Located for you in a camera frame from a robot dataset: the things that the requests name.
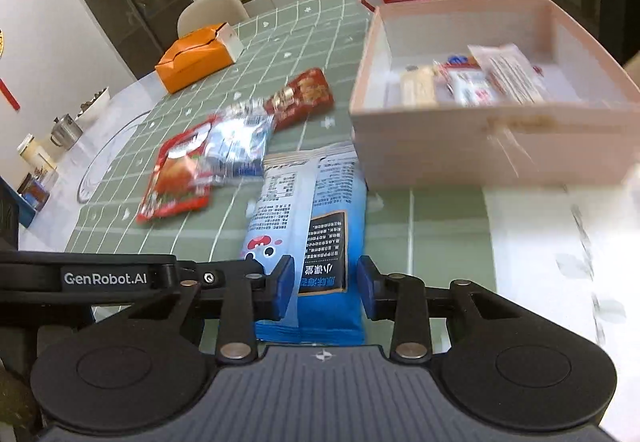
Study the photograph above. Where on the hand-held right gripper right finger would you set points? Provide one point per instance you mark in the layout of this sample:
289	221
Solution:
365	287

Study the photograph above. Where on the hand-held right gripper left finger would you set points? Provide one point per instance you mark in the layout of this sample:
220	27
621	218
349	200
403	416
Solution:
286	287

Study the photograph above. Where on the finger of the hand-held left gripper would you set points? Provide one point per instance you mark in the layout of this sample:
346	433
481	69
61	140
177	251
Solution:
215	272

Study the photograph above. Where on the blue snack packet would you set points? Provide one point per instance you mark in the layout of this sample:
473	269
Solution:
320	202

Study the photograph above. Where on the red roast meat packet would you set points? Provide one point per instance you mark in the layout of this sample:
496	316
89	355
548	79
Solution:
172	177

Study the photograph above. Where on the silver snack packet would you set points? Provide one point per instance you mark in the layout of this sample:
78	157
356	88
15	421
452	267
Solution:
240	142

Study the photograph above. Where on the pink cardboard box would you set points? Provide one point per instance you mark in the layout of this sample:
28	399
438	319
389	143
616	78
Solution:
450	147

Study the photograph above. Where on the dark red snack packet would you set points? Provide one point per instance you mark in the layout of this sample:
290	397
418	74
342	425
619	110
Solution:
305	94

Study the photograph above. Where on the bread roll packet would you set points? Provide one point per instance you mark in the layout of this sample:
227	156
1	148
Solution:
465	83

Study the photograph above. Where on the clear printed snack packet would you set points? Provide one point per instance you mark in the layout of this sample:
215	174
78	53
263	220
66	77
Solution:
515	72

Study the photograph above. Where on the glass turntable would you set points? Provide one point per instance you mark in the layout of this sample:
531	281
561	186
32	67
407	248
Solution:
100	172

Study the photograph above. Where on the small colourful box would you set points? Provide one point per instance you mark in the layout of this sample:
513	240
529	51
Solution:
35	192

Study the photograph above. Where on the cream jar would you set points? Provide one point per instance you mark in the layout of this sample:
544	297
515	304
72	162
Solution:
27	152

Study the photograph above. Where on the metal kettle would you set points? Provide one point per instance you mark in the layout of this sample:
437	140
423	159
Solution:
65	132

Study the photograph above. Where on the white bowl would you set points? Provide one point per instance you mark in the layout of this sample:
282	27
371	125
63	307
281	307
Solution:
92	104

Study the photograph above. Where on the white cloth bag with script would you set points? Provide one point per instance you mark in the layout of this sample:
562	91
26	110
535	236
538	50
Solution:
540	247

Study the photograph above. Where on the orange paper tissue box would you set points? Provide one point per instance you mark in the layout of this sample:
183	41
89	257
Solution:
190	62

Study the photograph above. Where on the green checked tablecloth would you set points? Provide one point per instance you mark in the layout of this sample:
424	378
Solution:
300	37

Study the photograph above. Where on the beige chair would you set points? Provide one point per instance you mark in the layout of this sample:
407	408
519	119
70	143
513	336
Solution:
212	12

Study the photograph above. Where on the red wall decoration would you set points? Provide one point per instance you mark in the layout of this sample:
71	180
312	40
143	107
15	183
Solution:
10	94

